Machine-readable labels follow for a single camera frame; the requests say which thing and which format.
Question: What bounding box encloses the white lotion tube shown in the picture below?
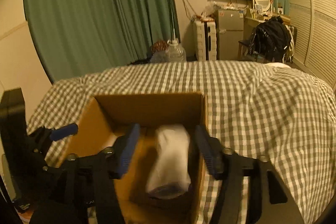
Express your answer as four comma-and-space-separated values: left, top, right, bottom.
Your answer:
146, 125, 191, 200

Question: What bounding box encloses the brown cardboard box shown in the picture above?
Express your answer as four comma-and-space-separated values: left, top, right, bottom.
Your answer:
58, 93, 206, 223

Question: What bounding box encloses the grey checkered bed cover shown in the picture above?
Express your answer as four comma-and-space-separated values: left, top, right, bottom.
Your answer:
27, 61, 335, 223

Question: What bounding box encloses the clear water jug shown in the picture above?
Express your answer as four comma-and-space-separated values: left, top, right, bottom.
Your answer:
165, 38, 186, 62

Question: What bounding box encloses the brown patterned bag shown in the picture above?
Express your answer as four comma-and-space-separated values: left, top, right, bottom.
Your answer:
151, 40, 169, 55

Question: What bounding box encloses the large green curtain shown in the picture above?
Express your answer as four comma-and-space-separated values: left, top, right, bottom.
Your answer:
23, 0, 179, 81

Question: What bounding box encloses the white suitcase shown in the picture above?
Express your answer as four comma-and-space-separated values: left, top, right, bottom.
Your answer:
194, 18, 217, 61

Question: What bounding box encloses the black jacket on chair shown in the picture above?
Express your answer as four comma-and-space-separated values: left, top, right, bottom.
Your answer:
248, 16, 291, 63

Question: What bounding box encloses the grey mini fridge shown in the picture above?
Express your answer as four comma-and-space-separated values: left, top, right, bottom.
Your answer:
216, 9, 244, 60

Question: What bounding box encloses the wooden dressing table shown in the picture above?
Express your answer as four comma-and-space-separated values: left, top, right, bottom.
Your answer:
243, 14, 291, 40

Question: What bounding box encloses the white louvred wardrobe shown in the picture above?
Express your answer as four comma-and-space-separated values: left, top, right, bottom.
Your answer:
289, 0, 335, 88

